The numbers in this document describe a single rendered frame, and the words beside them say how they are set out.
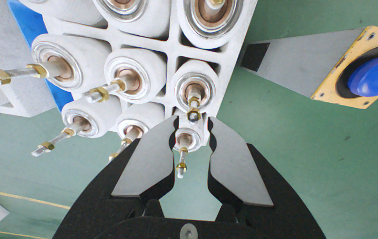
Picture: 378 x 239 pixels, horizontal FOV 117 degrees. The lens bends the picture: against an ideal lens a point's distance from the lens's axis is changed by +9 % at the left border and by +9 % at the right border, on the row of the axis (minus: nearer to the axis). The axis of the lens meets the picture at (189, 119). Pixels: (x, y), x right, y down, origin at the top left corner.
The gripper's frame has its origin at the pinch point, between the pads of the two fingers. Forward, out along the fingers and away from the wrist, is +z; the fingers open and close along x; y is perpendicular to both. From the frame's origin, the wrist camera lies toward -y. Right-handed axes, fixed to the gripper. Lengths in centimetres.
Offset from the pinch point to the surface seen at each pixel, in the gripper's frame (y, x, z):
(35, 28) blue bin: -10, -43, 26
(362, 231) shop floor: 135, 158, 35
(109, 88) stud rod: -1.4, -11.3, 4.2
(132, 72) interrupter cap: -2.5, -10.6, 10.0
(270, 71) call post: -2.6, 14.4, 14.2
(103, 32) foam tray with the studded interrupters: -8.7, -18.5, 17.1
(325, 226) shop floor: 133, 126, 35
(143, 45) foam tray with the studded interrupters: -6.6, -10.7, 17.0
